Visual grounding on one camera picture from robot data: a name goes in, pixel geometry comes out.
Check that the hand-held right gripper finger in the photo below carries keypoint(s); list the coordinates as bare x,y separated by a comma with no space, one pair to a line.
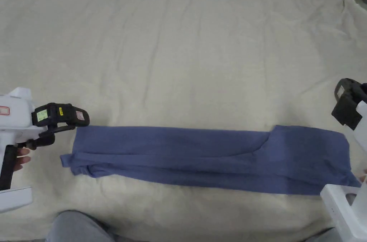
345,107

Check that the bed with beige sheet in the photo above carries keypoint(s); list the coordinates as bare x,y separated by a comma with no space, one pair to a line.
183,53

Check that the person's right hand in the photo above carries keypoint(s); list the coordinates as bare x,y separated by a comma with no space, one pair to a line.
364,176

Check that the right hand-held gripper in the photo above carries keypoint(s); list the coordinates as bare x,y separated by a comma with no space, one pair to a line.
347,210

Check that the blue garment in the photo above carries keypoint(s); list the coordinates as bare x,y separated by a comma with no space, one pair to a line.
200,161

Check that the person's legs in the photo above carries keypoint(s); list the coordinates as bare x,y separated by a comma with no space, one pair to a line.
74,227

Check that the person's left hand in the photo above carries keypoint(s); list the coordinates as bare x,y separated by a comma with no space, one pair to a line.
23,157

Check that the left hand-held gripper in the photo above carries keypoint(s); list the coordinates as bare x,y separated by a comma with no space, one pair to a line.
14,121

